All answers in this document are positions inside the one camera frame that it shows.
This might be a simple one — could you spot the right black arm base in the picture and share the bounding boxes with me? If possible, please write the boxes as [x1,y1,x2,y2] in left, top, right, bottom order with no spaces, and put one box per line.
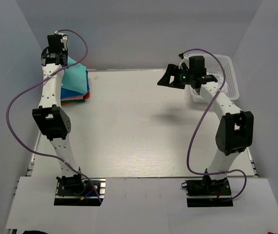
[181,179,233,208]

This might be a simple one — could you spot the folded green t shirt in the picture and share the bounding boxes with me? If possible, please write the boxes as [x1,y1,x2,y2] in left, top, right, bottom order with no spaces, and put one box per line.
[61,99,85,106]

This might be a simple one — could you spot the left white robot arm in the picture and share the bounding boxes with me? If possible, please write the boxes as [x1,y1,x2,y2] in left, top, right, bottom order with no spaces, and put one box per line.
[32,32,80,178]

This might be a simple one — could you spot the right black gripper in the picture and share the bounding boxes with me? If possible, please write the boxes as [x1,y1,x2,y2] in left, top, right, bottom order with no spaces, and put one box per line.
[157,64,194,89]

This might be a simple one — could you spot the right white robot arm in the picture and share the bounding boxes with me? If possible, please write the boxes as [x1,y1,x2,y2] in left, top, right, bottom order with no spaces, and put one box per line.
[157,56,254,195]

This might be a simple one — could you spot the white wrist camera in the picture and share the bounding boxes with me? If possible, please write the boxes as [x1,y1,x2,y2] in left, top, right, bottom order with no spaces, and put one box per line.
[179,53,189,70]
[55,31,69,51]

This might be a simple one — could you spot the folded pink t shirt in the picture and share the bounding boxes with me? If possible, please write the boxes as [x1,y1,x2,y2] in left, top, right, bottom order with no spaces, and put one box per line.
[61,95,85,101]

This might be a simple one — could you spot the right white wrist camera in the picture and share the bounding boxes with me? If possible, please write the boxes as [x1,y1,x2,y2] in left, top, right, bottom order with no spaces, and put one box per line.
[179,53,189,70]

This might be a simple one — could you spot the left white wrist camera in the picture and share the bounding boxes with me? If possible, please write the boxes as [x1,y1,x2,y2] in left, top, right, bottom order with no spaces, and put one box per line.
[55,31,69,51]

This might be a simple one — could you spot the folded red t shirt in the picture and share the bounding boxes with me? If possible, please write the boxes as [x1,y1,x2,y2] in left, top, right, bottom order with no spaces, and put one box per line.
[84,92,90,99]

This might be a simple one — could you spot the white plastic basket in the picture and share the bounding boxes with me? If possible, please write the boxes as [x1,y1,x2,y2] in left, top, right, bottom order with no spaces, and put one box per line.
[184,53,240,103]

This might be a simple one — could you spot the white t shirt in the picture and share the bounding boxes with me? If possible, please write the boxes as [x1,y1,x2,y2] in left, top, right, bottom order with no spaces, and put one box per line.
[191,73,227,95]

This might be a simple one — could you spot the teal t shirt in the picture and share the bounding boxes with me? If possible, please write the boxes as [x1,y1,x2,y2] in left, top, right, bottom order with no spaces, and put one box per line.
[61,63,87,94]

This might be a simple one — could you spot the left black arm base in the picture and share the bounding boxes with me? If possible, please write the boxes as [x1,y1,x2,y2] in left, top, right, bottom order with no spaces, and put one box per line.
[54,177,106,207]

